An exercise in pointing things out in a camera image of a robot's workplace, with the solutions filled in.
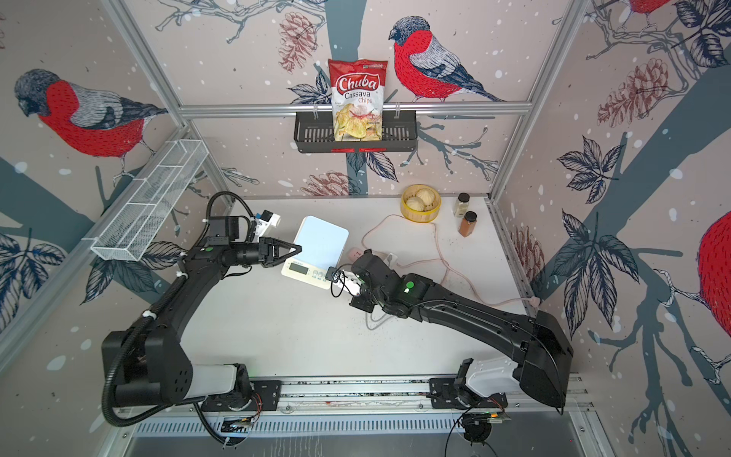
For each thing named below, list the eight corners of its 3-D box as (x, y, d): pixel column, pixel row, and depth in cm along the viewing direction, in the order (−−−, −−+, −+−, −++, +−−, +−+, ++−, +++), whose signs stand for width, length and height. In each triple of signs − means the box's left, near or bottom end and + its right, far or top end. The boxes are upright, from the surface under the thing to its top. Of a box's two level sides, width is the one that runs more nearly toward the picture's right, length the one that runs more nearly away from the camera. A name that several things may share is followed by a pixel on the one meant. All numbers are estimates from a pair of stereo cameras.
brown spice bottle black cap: (461, 238, 110) (467, 221, 102) (458, 227, 114) (464, 210, 106) (472, 238, 110) (479, 221, 102) (469, 227, 113) (476, 210, 106)
